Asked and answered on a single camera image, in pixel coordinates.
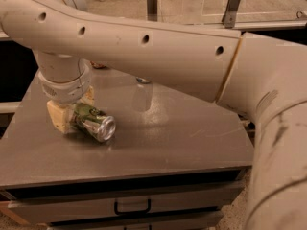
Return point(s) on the middle metal railing bracket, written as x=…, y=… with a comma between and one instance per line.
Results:
x=152, y=10

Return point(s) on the grey drawer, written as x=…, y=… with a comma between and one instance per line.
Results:
x=177, y=221
x=115, y=204

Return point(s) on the lower grey drawer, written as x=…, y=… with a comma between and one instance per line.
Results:
x=177, y=221

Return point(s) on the green soda can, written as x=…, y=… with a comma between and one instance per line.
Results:
x=93, y=121

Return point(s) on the metal railing bracket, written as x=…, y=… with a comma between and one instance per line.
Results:
x=229, y=18
x=152, y=10

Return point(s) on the red cola can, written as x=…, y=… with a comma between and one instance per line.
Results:
x=97, y=65

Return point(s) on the silver blue tall can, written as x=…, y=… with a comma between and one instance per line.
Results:
x=143, y=81

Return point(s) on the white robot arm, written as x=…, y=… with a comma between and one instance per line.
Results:
x=259, y=77

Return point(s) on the upper grey drawer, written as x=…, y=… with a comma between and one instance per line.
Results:
x=115, y=204

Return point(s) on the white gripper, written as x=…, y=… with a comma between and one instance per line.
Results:
x=65, y=91

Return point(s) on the right metal railing bracket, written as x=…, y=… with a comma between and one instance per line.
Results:
x=229, y=18

